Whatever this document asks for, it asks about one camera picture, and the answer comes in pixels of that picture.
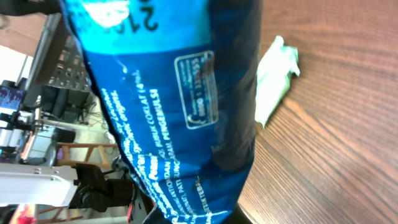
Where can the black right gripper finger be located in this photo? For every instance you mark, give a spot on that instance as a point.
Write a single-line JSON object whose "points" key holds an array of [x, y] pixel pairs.
{"points": [[239, 217]]}

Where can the blue Oreo cookie pack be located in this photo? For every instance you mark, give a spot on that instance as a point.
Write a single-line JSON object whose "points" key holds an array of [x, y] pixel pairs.
{"points": [[177, 84]]}

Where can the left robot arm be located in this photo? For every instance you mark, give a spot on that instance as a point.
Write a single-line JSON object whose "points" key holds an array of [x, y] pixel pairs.
{"points": [[78, 186]]}

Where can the wooden stool in background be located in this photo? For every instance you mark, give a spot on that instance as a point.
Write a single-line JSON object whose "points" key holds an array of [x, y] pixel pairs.
{"points": [[87, 148]]}

